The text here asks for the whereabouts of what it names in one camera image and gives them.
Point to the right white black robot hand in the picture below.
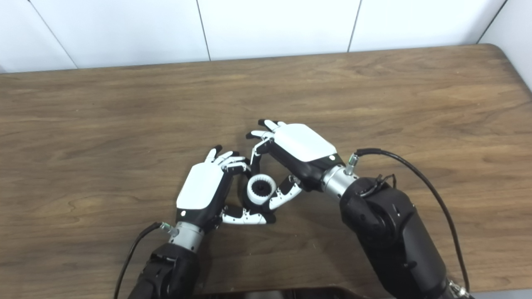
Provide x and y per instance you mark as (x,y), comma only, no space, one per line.
(301,141)

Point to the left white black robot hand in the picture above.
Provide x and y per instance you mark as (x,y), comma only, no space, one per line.
(201,187)

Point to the round black plastic part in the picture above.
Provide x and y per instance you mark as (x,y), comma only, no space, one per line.
(261,189)

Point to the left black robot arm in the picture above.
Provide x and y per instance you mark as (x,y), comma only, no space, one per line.
(170,272)

